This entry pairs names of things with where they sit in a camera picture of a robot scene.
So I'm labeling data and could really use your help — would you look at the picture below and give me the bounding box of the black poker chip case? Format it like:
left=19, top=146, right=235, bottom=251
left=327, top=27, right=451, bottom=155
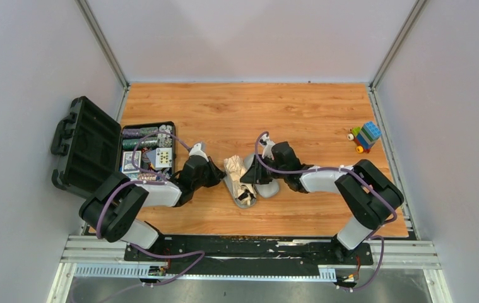
left=50, top=96, right=175, bottom=198

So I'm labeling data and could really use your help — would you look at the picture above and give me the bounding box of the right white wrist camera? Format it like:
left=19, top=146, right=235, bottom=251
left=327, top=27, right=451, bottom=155
left=259, top=136, right=275, bottom=160

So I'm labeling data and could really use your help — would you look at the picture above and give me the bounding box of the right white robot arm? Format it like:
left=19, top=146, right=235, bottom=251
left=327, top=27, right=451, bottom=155
left=239, top=141, right=404, bottom=252

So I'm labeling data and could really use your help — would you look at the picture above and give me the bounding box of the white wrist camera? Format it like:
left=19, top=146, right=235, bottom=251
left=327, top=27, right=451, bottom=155
left=259, top=136, right=275, bottom=160
left=189, top=142, right=209, bottom=162

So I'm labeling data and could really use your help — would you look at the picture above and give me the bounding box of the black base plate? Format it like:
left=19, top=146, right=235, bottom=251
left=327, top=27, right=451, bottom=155
left=124, top=234, right=374, bottom=277

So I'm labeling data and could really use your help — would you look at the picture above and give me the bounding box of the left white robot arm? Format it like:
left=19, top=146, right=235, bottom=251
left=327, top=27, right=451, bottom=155
left=79, top=155, right=225, bottom=249

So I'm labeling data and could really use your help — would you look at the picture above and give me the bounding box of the grey glasses case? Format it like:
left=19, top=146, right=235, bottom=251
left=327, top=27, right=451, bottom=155
left=223, top=154, right=280, bottom=209

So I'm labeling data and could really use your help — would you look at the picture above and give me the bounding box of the aluminium frame rail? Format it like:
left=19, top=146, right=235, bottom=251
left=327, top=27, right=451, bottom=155
left=61, top=235, right=441, bottom=282

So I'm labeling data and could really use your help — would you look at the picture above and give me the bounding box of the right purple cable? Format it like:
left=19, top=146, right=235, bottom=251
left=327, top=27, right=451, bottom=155
left=254, top=131, right=399, bottom=292

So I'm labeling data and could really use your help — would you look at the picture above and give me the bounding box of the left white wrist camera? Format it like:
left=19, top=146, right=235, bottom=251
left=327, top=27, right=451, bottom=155
left=189, top=142, right=209, bottom=162

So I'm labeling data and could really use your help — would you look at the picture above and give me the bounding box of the colourful toy block car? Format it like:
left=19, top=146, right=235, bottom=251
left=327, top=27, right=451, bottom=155
left=346, top=121, right=382, bottom=153

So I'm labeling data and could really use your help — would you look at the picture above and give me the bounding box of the beige folding umbrella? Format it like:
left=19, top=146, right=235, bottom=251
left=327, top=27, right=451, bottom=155
left=223, top=155, right=257, bottom=209

